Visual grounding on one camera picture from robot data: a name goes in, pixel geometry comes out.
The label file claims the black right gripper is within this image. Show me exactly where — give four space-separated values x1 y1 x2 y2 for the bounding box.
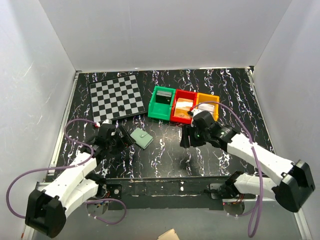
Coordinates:
179 123 210 149

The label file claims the red plastic bin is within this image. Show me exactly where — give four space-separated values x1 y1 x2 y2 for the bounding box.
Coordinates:
170 89 197 124

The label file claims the orange plastic bin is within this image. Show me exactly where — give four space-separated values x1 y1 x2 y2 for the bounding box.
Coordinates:
196 92 220 121

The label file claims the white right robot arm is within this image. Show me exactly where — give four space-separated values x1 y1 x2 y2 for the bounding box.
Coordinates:
180 109 316 213

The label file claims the black grey chessboard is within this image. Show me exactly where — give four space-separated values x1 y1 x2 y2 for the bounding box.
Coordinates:
89 74 147 122

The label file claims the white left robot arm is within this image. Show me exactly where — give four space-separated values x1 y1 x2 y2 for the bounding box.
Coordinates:
25 121 136 238

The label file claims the green plastic bin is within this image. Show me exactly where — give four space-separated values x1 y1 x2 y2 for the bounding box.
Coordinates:
147 86 176 121

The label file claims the orange white cards stack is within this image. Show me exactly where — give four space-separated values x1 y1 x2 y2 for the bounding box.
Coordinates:
173 97 193 119

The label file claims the mint green card holder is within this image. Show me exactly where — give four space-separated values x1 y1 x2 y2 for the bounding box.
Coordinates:
130 127 153 150

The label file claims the black cards stack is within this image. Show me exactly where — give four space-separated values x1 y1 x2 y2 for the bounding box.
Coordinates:
155 90 172 105

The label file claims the cardboard piece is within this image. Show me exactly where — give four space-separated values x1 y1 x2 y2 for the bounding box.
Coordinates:
157 228 180 240

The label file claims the black mounting base rail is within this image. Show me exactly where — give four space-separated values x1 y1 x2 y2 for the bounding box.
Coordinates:
77 174 253 211

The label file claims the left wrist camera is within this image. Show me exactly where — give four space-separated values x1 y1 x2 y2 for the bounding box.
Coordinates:
101 119 112 126

